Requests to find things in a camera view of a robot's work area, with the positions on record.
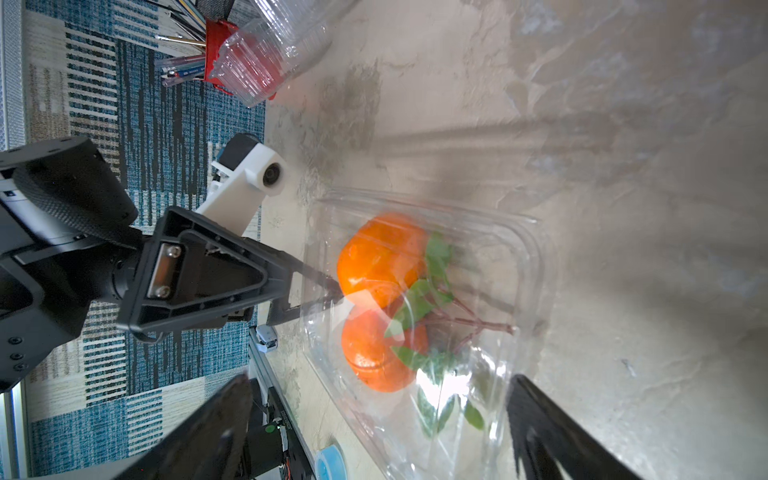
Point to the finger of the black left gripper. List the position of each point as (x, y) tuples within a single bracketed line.
[(324, 291)]

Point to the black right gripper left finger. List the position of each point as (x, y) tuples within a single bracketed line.
[(207, 445)]

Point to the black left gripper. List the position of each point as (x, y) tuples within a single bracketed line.
[(190, 274)]

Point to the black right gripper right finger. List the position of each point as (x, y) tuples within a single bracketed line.
[(547, 443)]

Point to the orange container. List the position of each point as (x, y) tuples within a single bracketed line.
[(382, 260), (369, 353)]

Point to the clear clamshell container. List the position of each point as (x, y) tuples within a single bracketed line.
[(427, 311), (292, 19), (297, 56)]

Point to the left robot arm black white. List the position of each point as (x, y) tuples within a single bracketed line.
[(68, 240)]

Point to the blue tape roll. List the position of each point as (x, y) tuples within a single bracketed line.
[(330, 464)]

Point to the red cup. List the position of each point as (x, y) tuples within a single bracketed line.
[(245, 65)]

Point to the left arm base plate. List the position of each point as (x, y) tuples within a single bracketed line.
[(273, 448)]

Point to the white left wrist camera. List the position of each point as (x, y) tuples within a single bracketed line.
[(249, 171)]

